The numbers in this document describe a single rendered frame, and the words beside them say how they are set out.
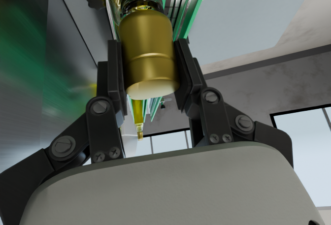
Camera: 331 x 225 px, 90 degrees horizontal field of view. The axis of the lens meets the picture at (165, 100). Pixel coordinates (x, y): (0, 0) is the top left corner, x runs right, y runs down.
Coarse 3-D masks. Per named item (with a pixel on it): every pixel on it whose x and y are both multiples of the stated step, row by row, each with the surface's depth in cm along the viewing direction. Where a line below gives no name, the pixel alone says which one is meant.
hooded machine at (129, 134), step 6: (126, 120) 273; (132, 120) 296; (126, 126) 269; (132, 126) 291; (126, 132) 265; (132, 132) 286; (126, 138) 270; (132, 138) 292; (126, 144) 270; (132, 144) 291; (126, 150) 269; (132, 150) 290; (126, 156) 273; (132, 156) 296
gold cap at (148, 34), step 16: (128, 16) 10; (144, 16) 9; (160, 16) 10; (128, 32) 10; (144, 32) 9; (160, 32) 9; (128, 48) 9; (144, 48) 9; (160, 48) 9; (128, 64) 9; (144, 64) 9; (160, 64) 9; (176, 64) 10; (128, 80) 9; (144, 80) 9; (160, 80) 9; (176, 80) 9; (144, 96) 11
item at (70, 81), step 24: (48, 0) 30; (48, 24) 29; (72, 24) 42; (48, 48) 29; (72, 48) 41; (48, 72) 28; (72, 72) 39; (96, 72) 65; (48, 96) 27; (72, 96) 38; (48, 120) 26; (72, 120) 36; (48, 144) 26
